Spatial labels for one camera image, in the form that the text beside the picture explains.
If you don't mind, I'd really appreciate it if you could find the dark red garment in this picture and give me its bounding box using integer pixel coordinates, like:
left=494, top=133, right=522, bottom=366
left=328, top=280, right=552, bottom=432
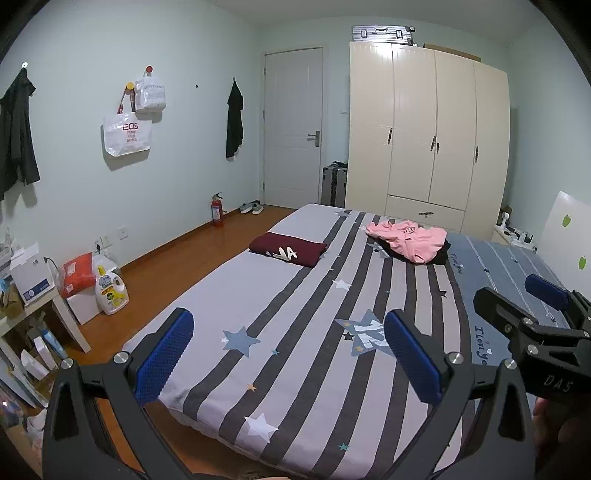
left=249, top=232, right=328, bottom=268

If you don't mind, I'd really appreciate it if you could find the person's right hand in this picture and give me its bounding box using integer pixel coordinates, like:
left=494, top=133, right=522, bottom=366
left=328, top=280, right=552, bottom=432
left=533, top=397, right=590, bottom=447

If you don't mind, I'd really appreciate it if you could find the white headboard with apples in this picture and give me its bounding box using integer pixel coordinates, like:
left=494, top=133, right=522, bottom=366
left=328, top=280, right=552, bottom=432
left=538, top=191, right=590, bottom=289

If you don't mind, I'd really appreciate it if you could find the white nightstand with clutter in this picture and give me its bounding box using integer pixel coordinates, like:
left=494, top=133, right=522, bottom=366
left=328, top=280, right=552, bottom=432
left=491, top=206, right=538, bottom=252

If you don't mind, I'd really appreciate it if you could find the black garment under hoodie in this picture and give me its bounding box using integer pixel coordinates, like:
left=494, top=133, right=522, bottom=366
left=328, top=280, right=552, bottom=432
left=376, top=239, right=451, bottom=265

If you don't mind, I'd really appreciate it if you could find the pink hoodie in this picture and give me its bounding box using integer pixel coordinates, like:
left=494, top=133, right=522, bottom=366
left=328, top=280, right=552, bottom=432
left=365, top=220, right=448, bottom=260

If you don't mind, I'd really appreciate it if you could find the white side table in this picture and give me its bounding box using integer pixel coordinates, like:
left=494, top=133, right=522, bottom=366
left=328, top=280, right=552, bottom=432
left=0, top=285, right=92, bottom=356

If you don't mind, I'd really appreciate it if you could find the white detergent bottle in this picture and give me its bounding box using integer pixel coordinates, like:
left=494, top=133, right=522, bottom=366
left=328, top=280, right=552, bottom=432
left=92, top=255, right=129, bottom=315

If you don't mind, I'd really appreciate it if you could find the red snack bag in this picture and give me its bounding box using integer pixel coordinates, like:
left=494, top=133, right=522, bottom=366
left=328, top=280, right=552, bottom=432
left=61, top=252, right=96, bottom=298

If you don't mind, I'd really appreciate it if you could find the white cardboard box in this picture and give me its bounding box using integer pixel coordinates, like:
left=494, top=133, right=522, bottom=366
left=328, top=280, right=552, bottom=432
left=10, top=243, right=55, bottom=306

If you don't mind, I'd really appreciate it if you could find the cream wardrobe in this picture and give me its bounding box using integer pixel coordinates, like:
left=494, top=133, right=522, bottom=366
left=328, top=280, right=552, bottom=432
left=346, top=42, right=510, bottom=240

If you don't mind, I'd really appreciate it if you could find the striped star bed sheet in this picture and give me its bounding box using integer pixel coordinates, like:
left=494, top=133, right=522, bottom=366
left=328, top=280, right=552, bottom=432
left=159, top=205, right=565, bottom=479

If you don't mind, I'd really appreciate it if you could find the grey suitcase by wardrobe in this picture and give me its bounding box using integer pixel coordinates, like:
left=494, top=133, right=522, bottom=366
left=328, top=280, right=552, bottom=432
left=321, top=161, right=348, bottom=208

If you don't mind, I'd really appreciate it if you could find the red fire extinguisher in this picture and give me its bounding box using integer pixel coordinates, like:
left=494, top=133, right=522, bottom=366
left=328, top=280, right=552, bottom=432
left=211, top=192, right=224, bottom=228

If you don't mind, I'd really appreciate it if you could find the pair of grey shoes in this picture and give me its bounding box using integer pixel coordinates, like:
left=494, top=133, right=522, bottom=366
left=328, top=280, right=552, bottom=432
left=239, top=200, right=264, bottom=215

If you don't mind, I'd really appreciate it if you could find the silver suitcase on wardrobe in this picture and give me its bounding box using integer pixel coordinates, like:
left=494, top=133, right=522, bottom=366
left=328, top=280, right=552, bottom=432
left=352, top=25, right=416, bottom=46

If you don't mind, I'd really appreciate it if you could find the white tote bag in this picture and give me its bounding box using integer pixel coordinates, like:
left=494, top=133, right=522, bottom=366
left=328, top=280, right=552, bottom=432
left=102, top=82, right=152, bottom=157

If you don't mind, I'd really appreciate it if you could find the white door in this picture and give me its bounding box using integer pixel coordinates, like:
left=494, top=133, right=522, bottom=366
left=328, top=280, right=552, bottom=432
left=263, top=48, right=324, bottom=209

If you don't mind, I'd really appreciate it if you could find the black jacket on wall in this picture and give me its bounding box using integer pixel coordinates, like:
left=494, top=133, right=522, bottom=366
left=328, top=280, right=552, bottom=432
left=0, top=67, right=40, bottom=199

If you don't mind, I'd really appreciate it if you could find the black garment on wall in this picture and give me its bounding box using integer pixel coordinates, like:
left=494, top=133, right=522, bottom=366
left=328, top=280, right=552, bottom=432
left=225, top=80, right=245, bottom=159

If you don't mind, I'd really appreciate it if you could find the clear plastic bag on wall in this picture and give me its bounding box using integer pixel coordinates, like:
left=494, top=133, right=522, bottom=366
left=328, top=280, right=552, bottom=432
left=134, top=65, right=166, bottom=113

